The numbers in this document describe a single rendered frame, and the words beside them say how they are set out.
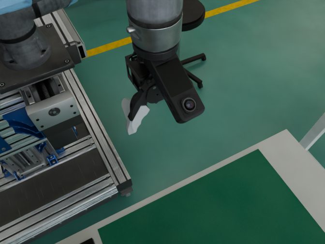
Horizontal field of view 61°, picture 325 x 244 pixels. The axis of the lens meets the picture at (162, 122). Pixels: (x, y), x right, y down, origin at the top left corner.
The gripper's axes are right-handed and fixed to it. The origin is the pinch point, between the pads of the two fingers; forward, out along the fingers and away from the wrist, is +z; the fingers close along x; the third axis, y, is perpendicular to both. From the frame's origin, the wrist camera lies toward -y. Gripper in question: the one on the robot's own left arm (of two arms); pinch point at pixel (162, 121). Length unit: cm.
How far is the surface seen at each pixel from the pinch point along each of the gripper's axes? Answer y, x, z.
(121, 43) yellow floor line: 157, -47, 115
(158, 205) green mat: -4.1, 3.6, 40.3
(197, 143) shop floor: 40, -50, 115
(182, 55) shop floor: 118, -86, 115
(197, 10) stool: 98, -81, 59
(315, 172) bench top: -20, -49, 40
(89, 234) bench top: -1.2, 26.1, 40.5
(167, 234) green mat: -12.8, 5.5, 40.3
